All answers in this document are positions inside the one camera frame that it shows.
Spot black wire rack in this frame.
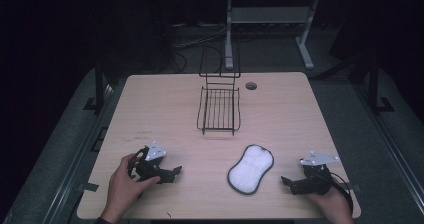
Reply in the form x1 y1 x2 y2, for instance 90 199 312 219
196 41 242 137

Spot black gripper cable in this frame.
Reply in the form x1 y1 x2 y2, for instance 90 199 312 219
328 171 354 216

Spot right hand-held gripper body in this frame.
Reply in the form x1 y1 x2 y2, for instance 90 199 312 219
299 150 341 197

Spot bundle of floor cables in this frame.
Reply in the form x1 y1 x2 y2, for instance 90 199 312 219
166 22 231 73

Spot black metal post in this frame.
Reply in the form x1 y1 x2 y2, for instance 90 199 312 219
83 59 106 112
367 58 395 114

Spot white metal stand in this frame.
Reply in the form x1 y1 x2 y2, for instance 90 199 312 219
224 0 322 71

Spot person's right hand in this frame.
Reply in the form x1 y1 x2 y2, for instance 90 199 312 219
306 179 355 224

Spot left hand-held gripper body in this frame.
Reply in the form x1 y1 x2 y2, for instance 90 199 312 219
127 140 175 185

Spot person's left hand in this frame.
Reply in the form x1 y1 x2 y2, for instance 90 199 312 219
100 153 162 224

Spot white sponge with dark border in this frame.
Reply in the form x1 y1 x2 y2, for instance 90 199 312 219
226 144 275 196

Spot grey table bracket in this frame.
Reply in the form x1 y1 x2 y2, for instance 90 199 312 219
343 182 363 194
77 182 100 193

